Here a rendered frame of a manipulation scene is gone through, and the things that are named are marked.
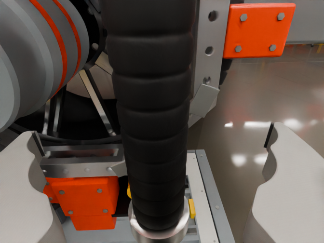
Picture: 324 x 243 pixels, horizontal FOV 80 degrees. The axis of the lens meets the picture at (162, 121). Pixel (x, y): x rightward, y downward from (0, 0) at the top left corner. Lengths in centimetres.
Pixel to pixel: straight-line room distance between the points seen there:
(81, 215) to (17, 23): 44
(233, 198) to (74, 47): 104
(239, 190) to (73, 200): 91
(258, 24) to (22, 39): 28
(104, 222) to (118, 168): 18
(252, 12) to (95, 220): 52
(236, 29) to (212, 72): 7
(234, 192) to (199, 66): 96
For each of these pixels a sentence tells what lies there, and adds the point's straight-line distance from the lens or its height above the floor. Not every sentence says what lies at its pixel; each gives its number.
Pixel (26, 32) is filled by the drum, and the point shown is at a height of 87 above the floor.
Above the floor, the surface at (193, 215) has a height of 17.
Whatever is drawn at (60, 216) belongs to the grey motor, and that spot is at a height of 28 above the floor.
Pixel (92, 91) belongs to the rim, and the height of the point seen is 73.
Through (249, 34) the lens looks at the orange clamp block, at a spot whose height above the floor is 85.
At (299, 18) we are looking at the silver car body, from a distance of 91.
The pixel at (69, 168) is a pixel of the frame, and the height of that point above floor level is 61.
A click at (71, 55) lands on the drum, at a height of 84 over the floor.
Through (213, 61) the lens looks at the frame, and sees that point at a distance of 31.
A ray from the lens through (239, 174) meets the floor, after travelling 129.
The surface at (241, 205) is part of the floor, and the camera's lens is 115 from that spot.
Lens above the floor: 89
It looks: 32 degrees down
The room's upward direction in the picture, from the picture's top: 2 degrees counter-clockwise
